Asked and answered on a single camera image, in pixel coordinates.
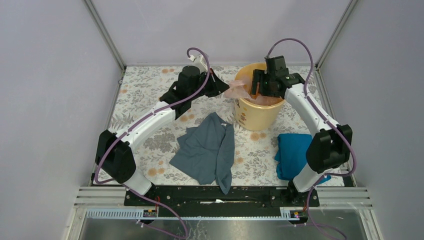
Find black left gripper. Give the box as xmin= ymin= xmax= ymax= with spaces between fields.
xmin=188 ymin=68 xmax=229 ymax=101

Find pink plastic trash bag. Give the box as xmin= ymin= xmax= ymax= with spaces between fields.
xmin=223 ymin=76 xmax=284 ymax=106

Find yellow plastic trash bin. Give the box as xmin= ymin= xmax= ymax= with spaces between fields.
xmin=233 ymin=63 xmax=285 ymax=131

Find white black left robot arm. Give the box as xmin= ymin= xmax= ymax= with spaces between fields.
xmin=94 ymin=65 xmax=230 ymax=206

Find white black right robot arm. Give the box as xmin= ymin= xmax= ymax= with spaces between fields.
xmin=251 ymin=56 xmax=353 ymax=206

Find grey-blue shirt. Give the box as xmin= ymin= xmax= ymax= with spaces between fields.
xmin=169 ymin=112 xmax=235 ymax=195

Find floral table mat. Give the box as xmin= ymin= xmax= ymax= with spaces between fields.
xmin=94 ymin=64 xmax=344 ymax=187

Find bright blue cloth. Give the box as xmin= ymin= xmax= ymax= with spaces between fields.
xmin=274 ymin=133 xmax=312 ymax=181

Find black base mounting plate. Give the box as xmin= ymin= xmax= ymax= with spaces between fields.
xmin=145 ymin=185 xmax=320 ymax=217

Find right aluminium frame post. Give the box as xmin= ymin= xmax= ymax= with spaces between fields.
xmin=315 ymin=0 xmax=360 ymax=69

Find aluminium frame post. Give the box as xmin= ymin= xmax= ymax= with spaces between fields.
xmin=315 ymin=0 xmax=360 ymax=69
xmin=82 ymin=0 xmax=126 ymax=73

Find left aluminium frame post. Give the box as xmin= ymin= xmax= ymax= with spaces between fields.
xmin=82 ymin=0 xmax=126 ymax=73

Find slotted cable duct rail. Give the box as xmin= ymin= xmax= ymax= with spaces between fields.
xmin=86 ymin=207 xmax=307 ymax=222

